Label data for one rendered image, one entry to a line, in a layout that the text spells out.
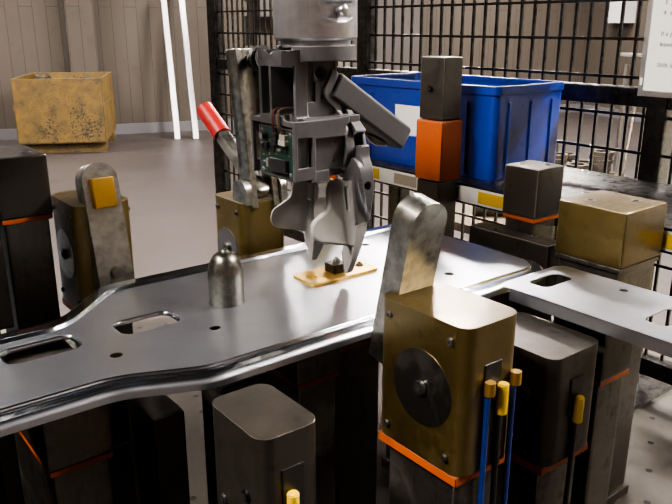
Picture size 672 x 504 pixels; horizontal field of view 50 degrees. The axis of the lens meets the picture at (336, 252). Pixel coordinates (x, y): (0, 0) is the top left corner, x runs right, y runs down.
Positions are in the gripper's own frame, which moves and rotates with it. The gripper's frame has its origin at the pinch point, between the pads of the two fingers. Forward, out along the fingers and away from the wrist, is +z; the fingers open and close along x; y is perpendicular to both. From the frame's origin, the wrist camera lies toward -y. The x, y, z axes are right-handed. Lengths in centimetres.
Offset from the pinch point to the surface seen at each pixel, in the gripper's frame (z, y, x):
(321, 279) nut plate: 1.9, 2.8, 1.3
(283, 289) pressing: 2.2, 6.9, 0.7
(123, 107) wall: 75, -299, -794
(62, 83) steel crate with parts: 35, -196, -687
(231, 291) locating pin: 0.6, 13.0, 1.7
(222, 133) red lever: -9.5, 0.4, -21.1
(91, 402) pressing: 2.7, 28.6, 9.5
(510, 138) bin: -6.1, -39.7, -10.9
